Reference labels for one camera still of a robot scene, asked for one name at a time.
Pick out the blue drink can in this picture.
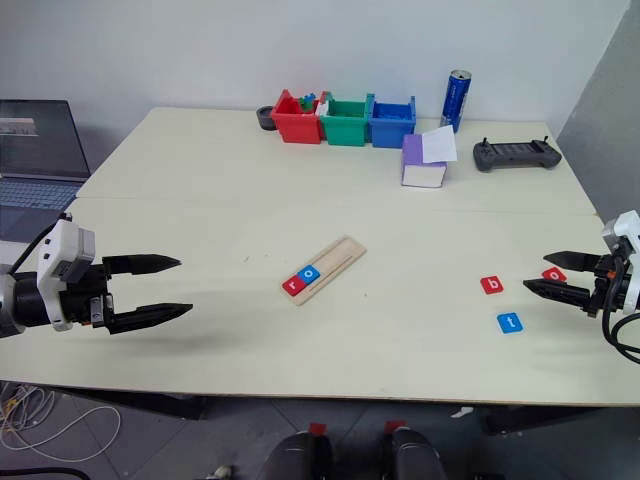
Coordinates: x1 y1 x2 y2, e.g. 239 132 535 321
439 69 474 134

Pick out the white tissue sheet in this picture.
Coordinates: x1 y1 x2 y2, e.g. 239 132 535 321
421 124 459 164

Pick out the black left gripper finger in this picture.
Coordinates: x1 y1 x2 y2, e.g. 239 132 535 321
107 303 194 335
102 253 182 277

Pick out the green plastic bin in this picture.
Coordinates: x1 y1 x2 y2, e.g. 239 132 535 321
319 92 374 148

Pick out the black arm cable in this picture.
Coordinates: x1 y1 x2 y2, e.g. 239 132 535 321
601 259 640 364
7 213 69 276

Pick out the blue plastic bin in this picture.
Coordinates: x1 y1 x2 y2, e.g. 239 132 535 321
367 94 418 150

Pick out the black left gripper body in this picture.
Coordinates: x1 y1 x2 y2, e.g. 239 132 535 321
58 262 114 330

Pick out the wooden letter tray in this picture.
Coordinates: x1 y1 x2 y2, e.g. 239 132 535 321
281 234 367 307

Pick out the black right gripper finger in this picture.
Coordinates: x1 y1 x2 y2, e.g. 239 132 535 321
522 279 594 312
543 251 600 274

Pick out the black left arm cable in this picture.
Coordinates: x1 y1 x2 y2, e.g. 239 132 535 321
7 213 69 276

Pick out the purple tissue pack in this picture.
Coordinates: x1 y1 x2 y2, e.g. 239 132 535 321
400 132 449 190

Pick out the red plastic bin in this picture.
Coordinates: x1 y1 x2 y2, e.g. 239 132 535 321
271 88 324 146

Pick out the dark rounded shape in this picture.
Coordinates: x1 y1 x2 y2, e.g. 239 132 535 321
388 428 448 480
260 431 332 480

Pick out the dark grey handheld controller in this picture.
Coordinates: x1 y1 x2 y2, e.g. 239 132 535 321
472 136 563 173

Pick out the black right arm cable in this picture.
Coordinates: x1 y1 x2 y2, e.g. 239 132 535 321
601 259 640 364

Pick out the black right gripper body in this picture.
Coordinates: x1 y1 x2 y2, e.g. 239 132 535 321
585 252 632 319

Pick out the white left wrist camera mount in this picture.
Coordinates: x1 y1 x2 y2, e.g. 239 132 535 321
37 214 96 332

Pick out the blue letter tile t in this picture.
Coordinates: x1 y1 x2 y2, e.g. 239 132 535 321
496 312 526 336

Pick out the black table frame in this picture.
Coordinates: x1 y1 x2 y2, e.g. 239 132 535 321
47 385 640 437

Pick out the grey laptop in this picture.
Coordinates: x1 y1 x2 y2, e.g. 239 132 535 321
0 99 92 242

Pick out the white floor cable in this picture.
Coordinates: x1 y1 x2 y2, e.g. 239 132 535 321
0 383 123 462

